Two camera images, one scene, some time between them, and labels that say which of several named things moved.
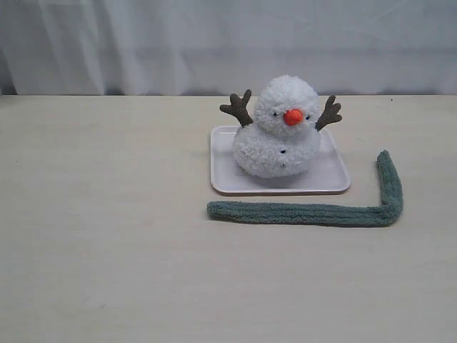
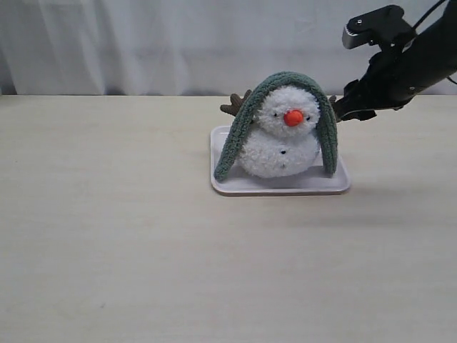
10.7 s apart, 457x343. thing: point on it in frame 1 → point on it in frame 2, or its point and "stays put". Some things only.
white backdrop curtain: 226,47 stays put
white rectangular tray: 328,174 stays put
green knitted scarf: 385,212 → 245,118
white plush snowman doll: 280,135 stays put
